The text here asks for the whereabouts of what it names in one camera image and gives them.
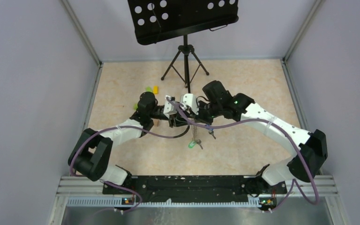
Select black music stand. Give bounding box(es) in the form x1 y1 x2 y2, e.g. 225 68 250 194
127 0 239 91

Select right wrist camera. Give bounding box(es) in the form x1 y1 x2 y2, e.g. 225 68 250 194
180 93 199 115

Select silver key on green tag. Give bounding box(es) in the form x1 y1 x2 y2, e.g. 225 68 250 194
195 139 203 150

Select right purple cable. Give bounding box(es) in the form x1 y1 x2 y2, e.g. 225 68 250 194
166 98 320 213

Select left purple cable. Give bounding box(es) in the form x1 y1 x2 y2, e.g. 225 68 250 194
69 97 193 213

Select purple cable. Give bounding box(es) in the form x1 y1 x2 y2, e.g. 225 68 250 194
69 97 193 213
166 98 320 213

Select green key tag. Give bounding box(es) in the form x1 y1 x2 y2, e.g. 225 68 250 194
188 141 196 149

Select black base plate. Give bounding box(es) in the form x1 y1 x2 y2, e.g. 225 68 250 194
102 175 287 203

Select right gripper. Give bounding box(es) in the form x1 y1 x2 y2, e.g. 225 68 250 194
190 100 222 126

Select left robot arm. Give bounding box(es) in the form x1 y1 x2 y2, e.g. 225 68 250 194
68 92 177 194

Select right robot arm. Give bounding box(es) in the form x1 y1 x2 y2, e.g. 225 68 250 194
198 80 328 193

